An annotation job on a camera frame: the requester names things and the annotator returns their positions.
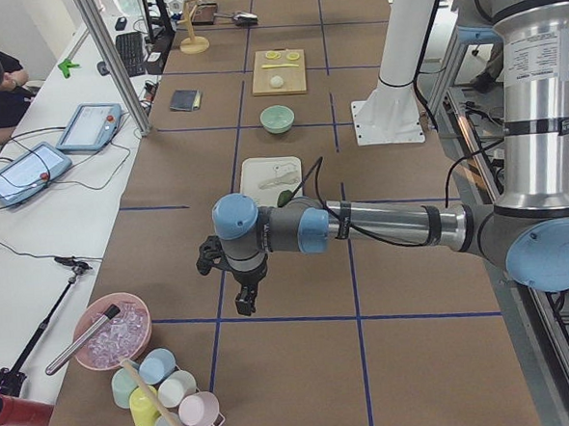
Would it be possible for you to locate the green clamp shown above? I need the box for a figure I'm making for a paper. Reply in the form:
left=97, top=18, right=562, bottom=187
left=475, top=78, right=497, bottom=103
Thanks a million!
left=57, top=58, right=79, bottom=79

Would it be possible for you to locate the right lemon slice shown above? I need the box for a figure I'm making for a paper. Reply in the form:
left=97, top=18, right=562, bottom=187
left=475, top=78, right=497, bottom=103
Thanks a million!
left=285, top=51, right=300, bottom=62

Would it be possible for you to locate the red cylinder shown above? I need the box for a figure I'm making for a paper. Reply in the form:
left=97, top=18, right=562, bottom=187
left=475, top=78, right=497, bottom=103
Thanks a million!
left=0, top=393, right=54, bottom=426

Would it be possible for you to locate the green leaf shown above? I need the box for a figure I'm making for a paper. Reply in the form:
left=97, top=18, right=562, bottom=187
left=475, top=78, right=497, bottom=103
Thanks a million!
left=277, top=190, right=293, bottom=207

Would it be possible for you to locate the pink cup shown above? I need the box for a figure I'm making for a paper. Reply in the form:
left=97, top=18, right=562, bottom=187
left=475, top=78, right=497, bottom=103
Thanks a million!
left=177, top=391, right=220, bottom=426

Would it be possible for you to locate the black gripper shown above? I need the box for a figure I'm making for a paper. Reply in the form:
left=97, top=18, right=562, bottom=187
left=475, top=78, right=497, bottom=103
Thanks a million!
left=230, top=263, right=268, bottom=316

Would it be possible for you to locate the green cup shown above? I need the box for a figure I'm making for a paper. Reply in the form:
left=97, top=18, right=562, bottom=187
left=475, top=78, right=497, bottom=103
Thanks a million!
left=110, top=368, right=138, bottom=410

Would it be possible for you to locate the wooden mug tree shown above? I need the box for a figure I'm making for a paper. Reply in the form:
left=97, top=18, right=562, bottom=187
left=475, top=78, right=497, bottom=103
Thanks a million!
left=179, top=0, right=209, bottom=55

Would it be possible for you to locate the near blue teach pendant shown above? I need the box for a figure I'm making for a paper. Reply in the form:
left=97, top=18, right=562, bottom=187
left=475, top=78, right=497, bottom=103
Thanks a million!
left=0, top=142, right=72, bottom=206

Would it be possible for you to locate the white bear tray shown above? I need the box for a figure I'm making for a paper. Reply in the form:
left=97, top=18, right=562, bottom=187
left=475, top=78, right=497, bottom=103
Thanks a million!
left=239, top=156, right=302, bottom=204

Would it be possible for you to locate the metal muddler with black tip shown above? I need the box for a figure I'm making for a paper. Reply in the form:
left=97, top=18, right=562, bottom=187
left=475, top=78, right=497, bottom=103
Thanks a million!
left=44, top=304, right=121, bottom=376

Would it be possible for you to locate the metal scoop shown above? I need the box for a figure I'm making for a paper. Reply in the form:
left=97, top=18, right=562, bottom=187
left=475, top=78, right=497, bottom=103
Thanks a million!
left=214, top=12, right=258, bottom=27

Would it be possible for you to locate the yellow plastic knife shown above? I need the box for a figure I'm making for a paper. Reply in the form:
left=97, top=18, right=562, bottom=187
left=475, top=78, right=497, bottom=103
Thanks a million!
left=261, top=63, right=300, bottom=69

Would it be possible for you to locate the black keyboard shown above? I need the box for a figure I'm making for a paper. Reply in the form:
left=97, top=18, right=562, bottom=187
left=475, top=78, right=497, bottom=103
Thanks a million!
left=115, top=32, right=146, bottom=77

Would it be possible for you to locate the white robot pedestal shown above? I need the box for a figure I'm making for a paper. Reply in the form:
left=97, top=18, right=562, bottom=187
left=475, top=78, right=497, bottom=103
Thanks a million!
left=351, top=0, right=440, bottom=146

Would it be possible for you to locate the white cup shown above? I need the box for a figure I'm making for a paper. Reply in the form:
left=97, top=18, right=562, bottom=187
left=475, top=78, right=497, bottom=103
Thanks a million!
left=157, top=370, right=197, bottom=409

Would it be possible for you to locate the green ceramic bowl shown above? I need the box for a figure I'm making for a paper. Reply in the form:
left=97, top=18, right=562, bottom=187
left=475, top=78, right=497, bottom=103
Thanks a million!
left=259, top=105, right=295, bottom=135

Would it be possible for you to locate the dark blue folded cloth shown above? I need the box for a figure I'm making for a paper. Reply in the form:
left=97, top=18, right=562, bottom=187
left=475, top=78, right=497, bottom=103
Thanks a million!
left=169, top=89, right=202, bottom=112

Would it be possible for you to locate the yellow cup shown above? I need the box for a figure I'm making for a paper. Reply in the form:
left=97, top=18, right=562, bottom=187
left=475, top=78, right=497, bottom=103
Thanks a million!
left=128, top=387, right=161, bottom=426

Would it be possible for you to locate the wooden cutting board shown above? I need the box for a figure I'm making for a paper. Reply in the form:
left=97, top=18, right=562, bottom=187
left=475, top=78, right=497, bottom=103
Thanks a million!
left=252, top=49, right=308, bottom=97

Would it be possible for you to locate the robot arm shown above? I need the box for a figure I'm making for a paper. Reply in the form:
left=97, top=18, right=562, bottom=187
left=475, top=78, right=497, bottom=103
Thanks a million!
left=197, top=0, right=569, bottom=316

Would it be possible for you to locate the blue teach pendant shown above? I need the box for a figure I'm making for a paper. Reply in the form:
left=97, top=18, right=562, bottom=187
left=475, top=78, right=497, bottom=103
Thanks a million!
left=56, top=103, right=122, bottom=153
left=0, top=142, right=72, bottom=206

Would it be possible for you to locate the blue cup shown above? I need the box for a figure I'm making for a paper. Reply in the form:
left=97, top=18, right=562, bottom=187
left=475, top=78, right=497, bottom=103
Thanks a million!
left=139, top=348, right=176, bottom=385

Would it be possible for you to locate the wooden stick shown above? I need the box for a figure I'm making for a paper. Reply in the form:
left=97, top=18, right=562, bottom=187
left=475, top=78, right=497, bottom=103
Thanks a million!
left=120, top=359, right=181, bottom=426

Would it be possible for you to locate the aluminium frame post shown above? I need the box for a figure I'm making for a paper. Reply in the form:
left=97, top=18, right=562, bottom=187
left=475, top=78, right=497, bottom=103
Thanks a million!
left=73, top=0, right=150, bottom=137

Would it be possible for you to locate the white steamed bun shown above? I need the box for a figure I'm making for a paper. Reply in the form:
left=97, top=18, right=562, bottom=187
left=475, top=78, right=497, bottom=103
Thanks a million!
left=269, top=75, right=285, bottom=89

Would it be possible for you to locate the left lemon slice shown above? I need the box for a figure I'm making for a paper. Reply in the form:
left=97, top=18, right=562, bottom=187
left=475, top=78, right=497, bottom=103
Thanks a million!
left=264, top=50, right=281, bottom=60

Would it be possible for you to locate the lemon slice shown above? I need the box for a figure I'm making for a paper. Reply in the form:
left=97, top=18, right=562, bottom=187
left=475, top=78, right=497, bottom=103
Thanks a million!
left=264, top=50, right=281, bottom=60
left=285, top=51, right=300, bottom=62

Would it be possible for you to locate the pink bowl with ice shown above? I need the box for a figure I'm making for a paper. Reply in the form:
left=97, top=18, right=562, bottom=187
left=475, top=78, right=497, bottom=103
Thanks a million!
left=73, top=292, right=152, bottom=371

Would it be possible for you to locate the far blue teach pendant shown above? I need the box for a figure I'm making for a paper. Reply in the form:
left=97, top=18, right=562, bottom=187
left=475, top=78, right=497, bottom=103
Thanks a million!
left=56, top=103, right=122, bottom=153

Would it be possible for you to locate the black tripod stick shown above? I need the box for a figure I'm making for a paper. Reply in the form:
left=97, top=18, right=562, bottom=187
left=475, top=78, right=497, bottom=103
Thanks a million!
left=0, top=256, right=92, bottom=397

